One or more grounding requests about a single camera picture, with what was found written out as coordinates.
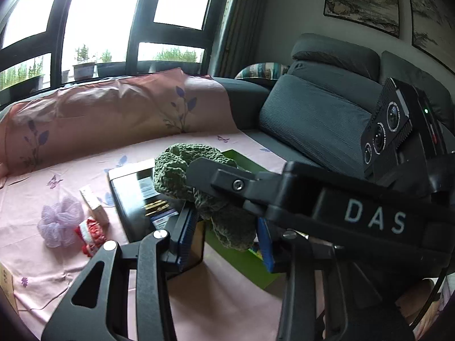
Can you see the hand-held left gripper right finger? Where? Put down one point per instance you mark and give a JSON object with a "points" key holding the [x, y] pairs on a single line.
{"points": [[266, 248]]}

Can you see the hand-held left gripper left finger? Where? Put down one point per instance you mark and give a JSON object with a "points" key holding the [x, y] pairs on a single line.
{"points": [[186, 238]]}

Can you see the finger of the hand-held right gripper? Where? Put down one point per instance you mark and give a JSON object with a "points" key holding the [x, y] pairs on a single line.
{"points": [[231, 184]]}

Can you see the green cardboard box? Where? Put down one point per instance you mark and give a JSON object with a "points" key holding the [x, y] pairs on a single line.
{"points": [[234, 259]]}

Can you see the green knitted cloth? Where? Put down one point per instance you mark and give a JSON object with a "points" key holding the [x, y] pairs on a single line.
{"points": [[177, 170]]}

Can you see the black and gold box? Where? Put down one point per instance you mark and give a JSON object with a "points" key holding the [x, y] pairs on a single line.
{"points": [[135, 199]]}

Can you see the red white knitted cloth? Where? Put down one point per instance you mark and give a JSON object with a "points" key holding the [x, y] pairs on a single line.
{"points": [[90, 234]]}

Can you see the small beige carton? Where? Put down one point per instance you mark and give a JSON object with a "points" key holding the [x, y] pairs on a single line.
{"points": [[94, 204]]}

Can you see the grey sofa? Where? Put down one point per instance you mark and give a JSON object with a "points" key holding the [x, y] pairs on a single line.
{"points": [[312, 113]]}

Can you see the striped patterned cushion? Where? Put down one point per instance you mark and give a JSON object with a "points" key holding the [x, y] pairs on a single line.
{"points": [[261, 71]]}

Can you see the pink floral bed sheet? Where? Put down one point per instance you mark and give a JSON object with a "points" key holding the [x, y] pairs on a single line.
{"points": [[106, 113]]}

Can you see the grey curtain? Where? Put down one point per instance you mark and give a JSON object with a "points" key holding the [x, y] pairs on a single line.
{"points": [[236, 25]]}

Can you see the long grass planter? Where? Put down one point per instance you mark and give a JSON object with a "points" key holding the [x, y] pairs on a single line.
{"points": [[21, 83], [113, 68]]}

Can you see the round potted plant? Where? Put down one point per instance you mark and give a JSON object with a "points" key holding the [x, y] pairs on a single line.
{"points": [[84, 71]]}

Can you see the brown cardboard box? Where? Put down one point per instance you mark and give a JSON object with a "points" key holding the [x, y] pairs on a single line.
{"points": [[7, 291]]}

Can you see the black framed window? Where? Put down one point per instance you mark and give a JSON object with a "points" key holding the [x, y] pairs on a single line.
{"points": [[99, 14]]}

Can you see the landscape wall painting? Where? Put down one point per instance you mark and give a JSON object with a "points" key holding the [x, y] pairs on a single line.
{"points": [[362, 0], [430, 17]]}

